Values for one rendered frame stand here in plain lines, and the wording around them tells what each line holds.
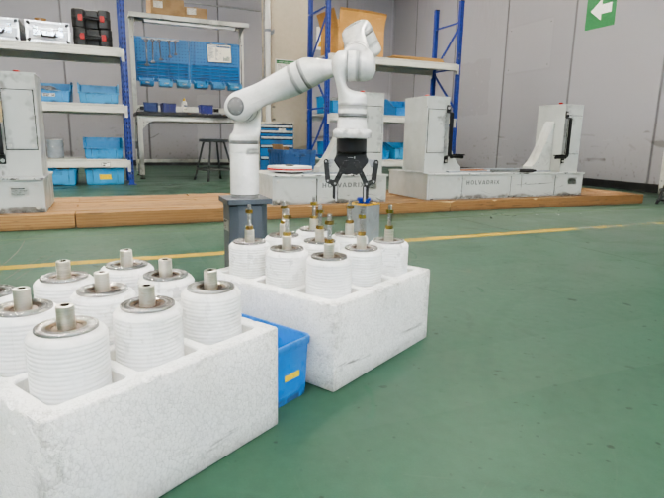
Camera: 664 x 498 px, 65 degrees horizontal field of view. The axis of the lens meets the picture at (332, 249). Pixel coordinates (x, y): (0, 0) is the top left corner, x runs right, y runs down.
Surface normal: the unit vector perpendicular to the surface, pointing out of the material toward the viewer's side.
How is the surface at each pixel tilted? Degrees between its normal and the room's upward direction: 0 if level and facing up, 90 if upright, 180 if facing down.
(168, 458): 90
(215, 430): 90
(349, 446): 0
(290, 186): 90
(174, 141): 90
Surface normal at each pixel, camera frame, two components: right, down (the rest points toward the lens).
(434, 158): 0.40, 0.19
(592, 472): 0.02, -0.98
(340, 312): 0.79, 0.14
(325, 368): -0.61, 0.15
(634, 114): -0.92, 0.07
